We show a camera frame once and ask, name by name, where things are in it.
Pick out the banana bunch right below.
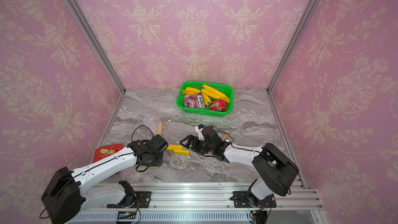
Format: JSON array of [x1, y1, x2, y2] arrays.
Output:
[[202, 85, 231, 103]]

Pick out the yellow block lower right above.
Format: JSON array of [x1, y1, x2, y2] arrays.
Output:
[[173, 149, 190, 155]]

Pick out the red snack bag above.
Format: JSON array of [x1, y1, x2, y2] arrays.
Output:
[[93, 144, 123, 162]]

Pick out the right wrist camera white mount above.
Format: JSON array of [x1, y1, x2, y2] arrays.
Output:
[[195, 124, 206, 141]]

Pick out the yellow block upper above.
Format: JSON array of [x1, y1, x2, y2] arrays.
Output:
[[167, 145, 183, 150]]

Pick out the red dragon fruit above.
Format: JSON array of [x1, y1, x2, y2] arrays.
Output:
[[209, 99, 228, 112]]

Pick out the banana bunch left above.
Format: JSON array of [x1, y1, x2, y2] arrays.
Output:
[[181, 87, 201, 95]]

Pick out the aluminium front rail frame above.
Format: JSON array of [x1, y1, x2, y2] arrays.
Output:
[[70, 179, 328, 224]]

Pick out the purple snack packet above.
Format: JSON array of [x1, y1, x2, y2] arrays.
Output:
[[184, 93, 206, 109]]

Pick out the natural block right cluster top-right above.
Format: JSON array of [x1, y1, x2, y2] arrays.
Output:
[[221, 134, 230, 142]]

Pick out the green plastic basket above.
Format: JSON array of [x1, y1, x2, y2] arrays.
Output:
[[176, 81, 234, 117]]

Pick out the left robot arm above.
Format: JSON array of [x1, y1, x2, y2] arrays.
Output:
[[41, 134, 169, 224]]

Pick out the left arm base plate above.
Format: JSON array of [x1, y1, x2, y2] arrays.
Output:
[[106, 191, 152, 209]]

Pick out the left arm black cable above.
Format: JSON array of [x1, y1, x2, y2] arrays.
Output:
[[131, 125, 155, 144]]

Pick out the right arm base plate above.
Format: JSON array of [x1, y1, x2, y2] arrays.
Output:
[[230, 191, 277, 209]]

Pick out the banana bunch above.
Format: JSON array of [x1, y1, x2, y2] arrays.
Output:
[[181, 87, 201, 95], [202, 85, 231, 103]]

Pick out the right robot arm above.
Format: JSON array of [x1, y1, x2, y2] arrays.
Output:
[[179, 124, 299, 207]]

